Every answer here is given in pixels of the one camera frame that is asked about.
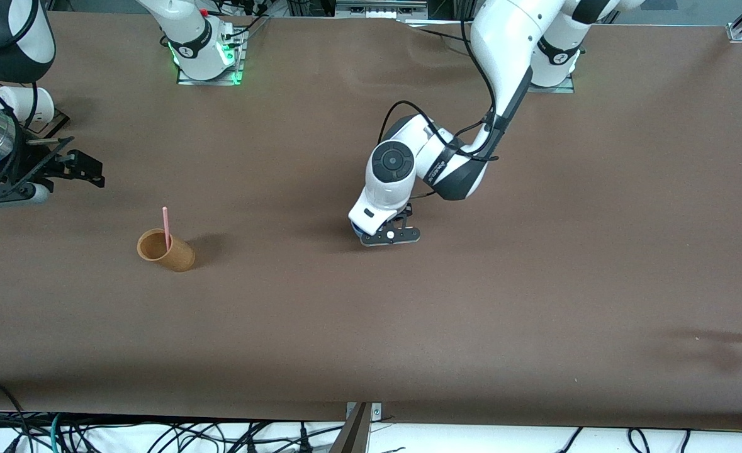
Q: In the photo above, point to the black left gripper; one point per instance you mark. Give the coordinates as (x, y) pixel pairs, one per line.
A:
(409, 212)

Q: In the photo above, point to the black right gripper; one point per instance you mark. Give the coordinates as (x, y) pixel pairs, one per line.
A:
(42, 165)

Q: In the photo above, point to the blue cup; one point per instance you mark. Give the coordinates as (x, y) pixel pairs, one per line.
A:
(356, 232)

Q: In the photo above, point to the pink chopstick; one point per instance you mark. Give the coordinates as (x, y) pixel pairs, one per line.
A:
(166, 226)

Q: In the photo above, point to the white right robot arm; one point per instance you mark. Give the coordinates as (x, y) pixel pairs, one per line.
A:
(188, 38)

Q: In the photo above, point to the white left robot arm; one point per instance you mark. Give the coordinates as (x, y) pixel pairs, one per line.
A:
(509, 38)

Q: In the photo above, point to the black cup rack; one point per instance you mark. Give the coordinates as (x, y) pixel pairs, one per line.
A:
(53, 123)

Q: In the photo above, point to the white cup with print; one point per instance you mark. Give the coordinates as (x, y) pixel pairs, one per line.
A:
(44, 104)

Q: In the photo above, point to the brown wooden cup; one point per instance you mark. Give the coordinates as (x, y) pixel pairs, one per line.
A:
(179, 257)

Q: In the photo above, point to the grey metal device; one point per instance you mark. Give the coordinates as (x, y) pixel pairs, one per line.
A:
(380, 9)

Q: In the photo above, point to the silver metal bracket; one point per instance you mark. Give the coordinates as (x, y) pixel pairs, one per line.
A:
(376, 411)

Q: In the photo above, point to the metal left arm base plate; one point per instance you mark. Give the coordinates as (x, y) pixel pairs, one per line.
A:
(562, 89)

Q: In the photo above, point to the dark metal post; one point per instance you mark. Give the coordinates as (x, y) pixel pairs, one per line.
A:
(353, 437)

